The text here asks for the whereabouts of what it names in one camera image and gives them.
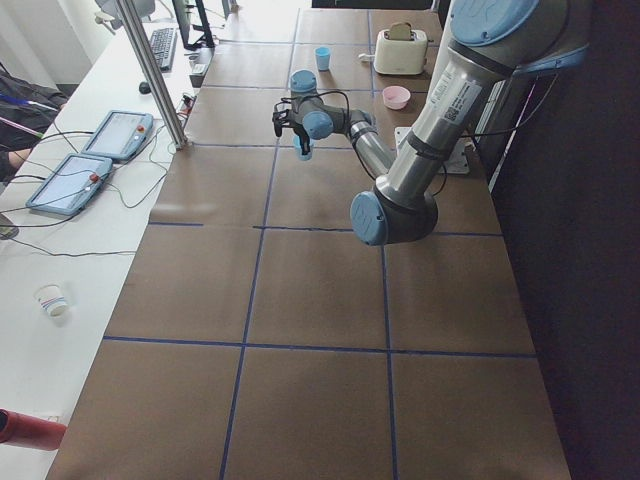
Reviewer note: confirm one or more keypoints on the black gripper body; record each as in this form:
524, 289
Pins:
300, 133

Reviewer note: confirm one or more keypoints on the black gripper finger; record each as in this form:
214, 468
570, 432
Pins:
304, 145

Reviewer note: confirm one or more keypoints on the blue cup carried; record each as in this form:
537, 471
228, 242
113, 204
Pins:
303, 156

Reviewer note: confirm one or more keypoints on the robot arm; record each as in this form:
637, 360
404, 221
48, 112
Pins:
490, 41

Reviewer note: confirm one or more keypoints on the blue cup near toaster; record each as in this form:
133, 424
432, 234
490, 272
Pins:
322, 58

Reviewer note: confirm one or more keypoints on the pink bowl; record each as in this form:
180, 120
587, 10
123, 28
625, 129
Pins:
395, 97

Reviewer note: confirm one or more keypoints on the cream toaster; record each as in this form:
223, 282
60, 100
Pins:
400, 57

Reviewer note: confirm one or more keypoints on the small grey box device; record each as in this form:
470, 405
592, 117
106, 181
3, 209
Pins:
199, 68

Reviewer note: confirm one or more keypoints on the toast slice in toaster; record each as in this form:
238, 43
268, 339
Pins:
400, 31

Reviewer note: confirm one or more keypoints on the black computer mouse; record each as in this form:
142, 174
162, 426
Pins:
144, 88

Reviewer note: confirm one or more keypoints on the black keyboard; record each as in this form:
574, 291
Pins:
163, 44

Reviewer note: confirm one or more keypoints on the black monitor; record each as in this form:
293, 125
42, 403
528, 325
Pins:
194, 27

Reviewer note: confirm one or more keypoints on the far teach pendant tablet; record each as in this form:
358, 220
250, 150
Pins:
120, 135

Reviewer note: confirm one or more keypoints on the teach pendant tablet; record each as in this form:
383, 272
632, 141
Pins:
120, 135
70, 187

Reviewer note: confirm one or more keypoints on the near teach pendant tablet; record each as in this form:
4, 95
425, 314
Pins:
70, 187

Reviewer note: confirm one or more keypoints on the person in dark clothes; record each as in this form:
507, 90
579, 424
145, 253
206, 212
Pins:
26, 108

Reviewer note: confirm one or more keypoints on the white paper cup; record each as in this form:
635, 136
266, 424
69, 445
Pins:
52, 300

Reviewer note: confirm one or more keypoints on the red bottle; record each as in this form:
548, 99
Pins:
30, 432

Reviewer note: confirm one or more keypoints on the aluminium frame post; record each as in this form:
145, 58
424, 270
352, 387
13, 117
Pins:
142, 49

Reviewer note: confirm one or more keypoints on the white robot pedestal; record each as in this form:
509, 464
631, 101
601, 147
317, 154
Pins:
457, 162

